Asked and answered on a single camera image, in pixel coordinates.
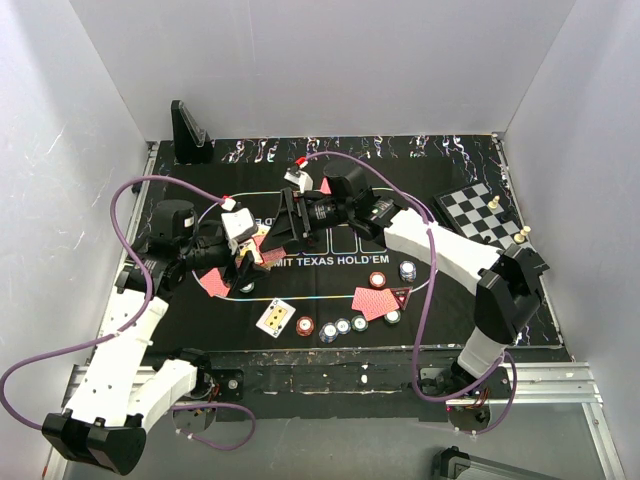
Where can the red back card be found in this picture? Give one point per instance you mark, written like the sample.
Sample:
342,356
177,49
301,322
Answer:
325,188
272,257

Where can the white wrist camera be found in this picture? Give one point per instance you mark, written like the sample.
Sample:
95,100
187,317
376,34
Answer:
299,178
239,227

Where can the black case bottom corner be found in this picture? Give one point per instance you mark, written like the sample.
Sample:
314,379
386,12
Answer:
451,463

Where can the white chess pawn far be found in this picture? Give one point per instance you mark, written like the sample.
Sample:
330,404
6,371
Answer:
494,203

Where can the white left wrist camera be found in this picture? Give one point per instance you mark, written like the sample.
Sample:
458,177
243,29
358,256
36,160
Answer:
239,227

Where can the red poker chip stack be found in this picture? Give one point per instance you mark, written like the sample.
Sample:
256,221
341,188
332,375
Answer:
305,326

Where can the black white chess board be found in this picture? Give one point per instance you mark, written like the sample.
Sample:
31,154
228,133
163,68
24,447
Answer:
466,211

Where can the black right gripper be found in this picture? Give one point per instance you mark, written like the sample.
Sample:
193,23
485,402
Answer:
284,228

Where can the three of spades card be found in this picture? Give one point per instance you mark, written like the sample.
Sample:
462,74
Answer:
275,317

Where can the white chess pawn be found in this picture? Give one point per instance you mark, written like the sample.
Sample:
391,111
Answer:
522,236
494,203

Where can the green chips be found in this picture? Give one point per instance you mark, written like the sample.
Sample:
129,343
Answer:
247,288

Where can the red back cards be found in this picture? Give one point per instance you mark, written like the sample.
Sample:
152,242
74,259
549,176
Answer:
374,303
213,284

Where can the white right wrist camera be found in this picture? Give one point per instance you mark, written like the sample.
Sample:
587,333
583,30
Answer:
299,178

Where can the red triangular acrylic marker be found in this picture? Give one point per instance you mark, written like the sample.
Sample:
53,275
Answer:
402,295

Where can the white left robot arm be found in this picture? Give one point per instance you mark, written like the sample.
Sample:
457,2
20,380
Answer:
107,419

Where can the blue chip aside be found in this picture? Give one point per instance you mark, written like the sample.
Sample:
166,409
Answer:
343,326

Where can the red chips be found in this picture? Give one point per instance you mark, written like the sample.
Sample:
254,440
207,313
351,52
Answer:
377,280

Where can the red playing card box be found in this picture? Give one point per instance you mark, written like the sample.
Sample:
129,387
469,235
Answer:
254,245

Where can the blue poker chip stack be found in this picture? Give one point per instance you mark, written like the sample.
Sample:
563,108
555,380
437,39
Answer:
328,333

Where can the green poker chip stack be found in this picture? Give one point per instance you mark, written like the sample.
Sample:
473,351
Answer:
359,323

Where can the blue chips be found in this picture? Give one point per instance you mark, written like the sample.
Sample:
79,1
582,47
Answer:
408,271

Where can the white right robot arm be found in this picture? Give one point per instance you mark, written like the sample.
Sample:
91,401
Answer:
506,283

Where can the black poker table mat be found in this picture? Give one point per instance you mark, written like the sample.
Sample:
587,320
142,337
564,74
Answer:
320,284

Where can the black chess piece upper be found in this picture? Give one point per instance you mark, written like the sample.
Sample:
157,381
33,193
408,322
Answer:
506,216

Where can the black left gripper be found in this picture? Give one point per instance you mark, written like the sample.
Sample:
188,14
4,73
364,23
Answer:
249,270

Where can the black card shoe stand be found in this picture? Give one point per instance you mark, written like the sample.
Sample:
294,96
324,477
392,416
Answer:
192,143

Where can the black wall clip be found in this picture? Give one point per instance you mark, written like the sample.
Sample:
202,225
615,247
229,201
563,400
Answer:
135,189

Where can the white chess pawn near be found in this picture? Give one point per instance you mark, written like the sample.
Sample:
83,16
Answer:
522,236

